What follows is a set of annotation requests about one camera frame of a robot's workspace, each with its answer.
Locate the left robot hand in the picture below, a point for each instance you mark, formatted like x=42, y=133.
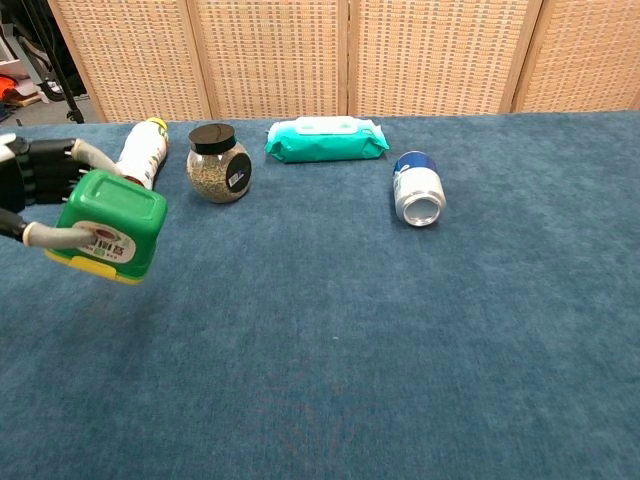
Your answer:
x=45, y=170

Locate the green tub yellow lid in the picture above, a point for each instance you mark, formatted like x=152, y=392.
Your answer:
x=125, y=215

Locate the teal wet wipes pack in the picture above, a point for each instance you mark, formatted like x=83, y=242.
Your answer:
x=325, y=147

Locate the blue white tin can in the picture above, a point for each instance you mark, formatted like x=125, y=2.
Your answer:
x=419, y=185

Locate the black tripod stand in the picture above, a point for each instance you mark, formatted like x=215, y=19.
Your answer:
x=67, y=95

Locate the orange cloth item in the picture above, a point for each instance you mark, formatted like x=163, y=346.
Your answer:
x=7, y=85

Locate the white bottle yellow cap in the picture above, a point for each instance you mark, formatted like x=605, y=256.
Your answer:
x=145, y=150

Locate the white shelf unit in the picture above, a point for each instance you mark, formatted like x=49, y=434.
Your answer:
x=22, y=67

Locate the glass jar black lid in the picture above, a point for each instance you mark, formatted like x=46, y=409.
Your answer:
x=212, y=175

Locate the blue table mat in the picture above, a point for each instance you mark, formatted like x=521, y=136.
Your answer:
x=350, y=350

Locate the wicker folding screen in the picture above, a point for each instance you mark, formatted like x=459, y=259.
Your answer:
x=425, y=50

